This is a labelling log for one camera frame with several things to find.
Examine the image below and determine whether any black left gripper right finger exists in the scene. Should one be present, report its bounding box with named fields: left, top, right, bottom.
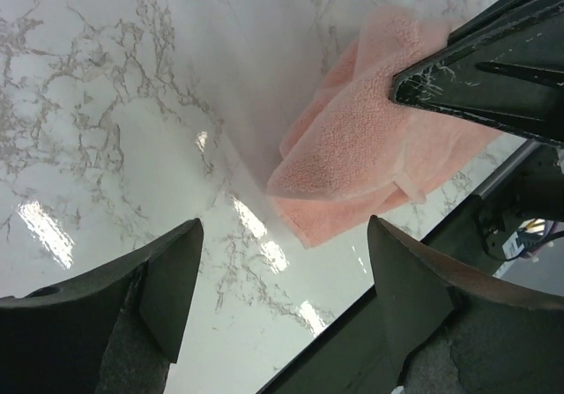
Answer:
left=367, top=216, right=563, bottom=393

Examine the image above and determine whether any pink terry towel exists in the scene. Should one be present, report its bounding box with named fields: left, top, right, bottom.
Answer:
left=266, top=6, right=500, bottom=248

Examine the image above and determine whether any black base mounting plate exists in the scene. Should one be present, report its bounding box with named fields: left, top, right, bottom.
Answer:
left=262, top=217, right=479, bottom=393

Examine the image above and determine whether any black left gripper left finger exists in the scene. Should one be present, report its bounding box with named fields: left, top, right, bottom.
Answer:
left=1, top=219, right=203, bottom=393

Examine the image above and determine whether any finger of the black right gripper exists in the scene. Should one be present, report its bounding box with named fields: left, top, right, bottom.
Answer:
left=390, top=0, right=563, bottom=147

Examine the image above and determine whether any silver aluminium rail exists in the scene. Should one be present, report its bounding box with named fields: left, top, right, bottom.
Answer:
left=472, top=140, right=539, bottom=199

